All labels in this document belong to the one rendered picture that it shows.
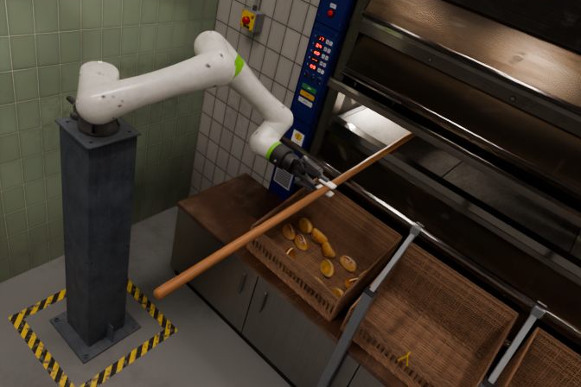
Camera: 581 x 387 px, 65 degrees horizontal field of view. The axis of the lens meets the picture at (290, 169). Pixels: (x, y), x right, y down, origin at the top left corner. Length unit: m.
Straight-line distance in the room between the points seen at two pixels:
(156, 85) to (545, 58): 1.36
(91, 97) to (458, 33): 1.37
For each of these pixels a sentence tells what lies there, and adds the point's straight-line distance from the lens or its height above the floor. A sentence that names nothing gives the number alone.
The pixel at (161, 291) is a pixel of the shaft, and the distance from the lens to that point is 1.26.
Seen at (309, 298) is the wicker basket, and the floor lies 0.61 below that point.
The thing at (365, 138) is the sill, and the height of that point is 1.18.
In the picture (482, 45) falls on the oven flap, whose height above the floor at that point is 1.78.
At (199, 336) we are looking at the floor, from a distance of 2.67.
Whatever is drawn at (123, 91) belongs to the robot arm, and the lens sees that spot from 1.57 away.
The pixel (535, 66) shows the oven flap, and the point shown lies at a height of 1.79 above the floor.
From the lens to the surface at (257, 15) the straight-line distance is 2.46.
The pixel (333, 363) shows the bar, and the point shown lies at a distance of 2.11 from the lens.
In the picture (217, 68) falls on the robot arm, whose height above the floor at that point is 1.58.
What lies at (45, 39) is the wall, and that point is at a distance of 2.26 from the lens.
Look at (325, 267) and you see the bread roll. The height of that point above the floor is 0.63.
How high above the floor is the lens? 2.18
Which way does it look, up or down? 33 degrees down
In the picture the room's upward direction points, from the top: 17 degrees clockwise
